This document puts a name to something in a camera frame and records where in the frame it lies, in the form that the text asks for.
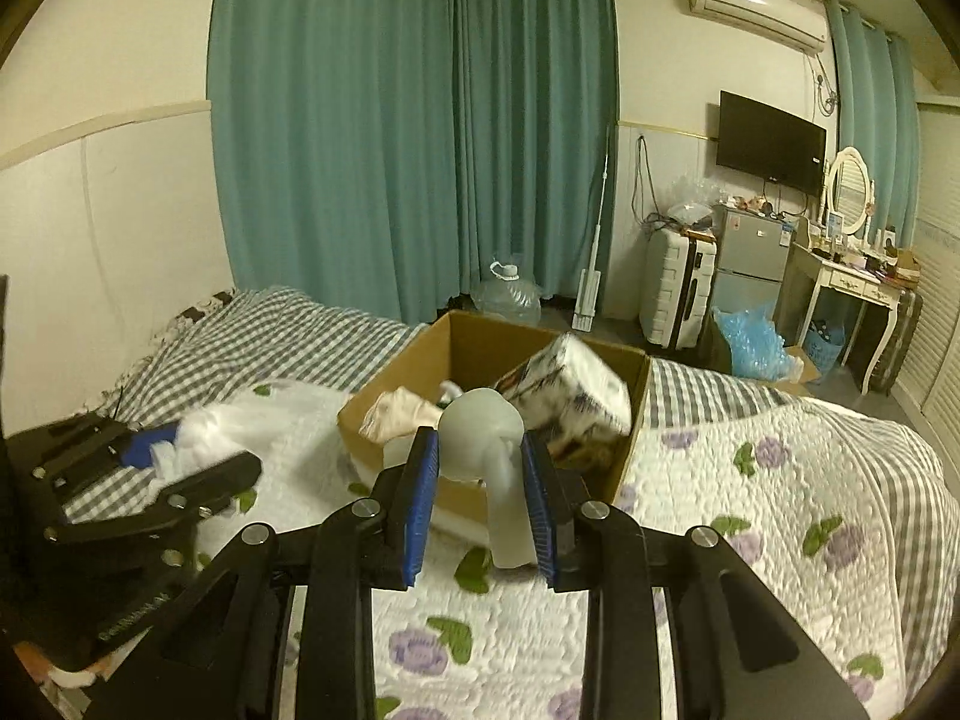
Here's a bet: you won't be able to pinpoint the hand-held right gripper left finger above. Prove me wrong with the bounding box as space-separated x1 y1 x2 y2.
86 426 441 720

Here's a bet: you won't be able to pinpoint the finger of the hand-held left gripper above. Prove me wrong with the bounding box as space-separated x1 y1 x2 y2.
7 415 179 505
45 450 264 548

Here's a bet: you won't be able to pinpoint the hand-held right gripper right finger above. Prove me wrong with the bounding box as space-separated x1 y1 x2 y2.
520 431 871 720

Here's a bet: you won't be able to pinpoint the white cloth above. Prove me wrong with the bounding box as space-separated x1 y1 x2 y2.
150 399 302 500

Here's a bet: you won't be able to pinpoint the beige sock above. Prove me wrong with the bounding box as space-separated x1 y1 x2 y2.
358 388 443 442

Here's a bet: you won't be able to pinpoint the white plastic bottle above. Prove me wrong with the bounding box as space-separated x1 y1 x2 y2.
437 388 538 571

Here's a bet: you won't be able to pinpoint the black and white packet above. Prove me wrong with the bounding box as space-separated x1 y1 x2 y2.
499 334 633 458

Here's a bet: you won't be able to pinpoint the brown cardboard box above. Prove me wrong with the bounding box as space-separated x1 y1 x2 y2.
337 309 652 541

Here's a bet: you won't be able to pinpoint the brown patterned cloth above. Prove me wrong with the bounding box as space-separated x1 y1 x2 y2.
169 289 238 332

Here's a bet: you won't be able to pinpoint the grey checked bed sheet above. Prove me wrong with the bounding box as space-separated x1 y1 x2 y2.
60 285 960 691

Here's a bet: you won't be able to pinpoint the clear large water bottle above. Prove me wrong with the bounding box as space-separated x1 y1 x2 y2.
471 255 542 328

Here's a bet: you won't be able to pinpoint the white mop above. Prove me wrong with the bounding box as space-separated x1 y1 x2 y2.
574 124 618 333

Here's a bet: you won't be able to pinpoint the white floral quilt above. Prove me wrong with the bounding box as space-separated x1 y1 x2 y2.
195 379 940 720

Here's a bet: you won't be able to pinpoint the white suitcase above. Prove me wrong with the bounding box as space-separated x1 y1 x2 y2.
640 227 719 352

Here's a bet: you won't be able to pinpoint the blue plastic bag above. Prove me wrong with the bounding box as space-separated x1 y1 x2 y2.
712 302 806 383

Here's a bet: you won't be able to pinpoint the grey small fridge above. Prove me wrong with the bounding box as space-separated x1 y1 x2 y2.
709 204 797 316

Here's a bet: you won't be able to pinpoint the blue plastic basket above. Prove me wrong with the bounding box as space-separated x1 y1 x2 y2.
802 319 845 377

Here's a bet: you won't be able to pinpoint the clear plastic bags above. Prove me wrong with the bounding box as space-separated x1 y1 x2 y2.
664 174 725 230

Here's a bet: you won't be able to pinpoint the green curtain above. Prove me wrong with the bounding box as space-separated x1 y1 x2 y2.
206 0 455 323
444 0 620 308
825 0 920 241

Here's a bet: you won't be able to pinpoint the white dressing table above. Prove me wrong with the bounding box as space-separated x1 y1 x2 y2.
772 235 920 395

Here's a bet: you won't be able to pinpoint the dark brown suitcase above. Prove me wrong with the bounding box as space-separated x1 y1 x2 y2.
874 287 924 395

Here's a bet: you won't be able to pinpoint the black television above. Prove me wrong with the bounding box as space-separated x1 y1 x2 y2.
716 90 827 193

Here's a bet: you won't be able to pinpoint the white oval mirror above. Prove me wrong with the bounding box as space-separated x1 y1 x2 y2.
821 146 877 238

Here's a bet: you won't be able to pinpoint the white slatted wardrobe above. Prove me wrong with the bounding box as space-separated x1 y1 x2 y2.
896 96 960 466

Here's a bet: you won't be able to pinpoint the white air conditioner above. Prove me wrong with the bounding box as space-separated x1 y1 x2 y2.
686 0 830 56

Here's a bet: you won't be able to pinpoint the black wall cables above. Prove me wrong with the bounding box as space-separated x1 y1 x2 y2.
634 135 665 230

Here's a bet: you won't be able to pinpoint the air conditioner cable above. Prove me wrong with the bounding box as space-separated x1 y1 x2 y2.
810 52 842 118

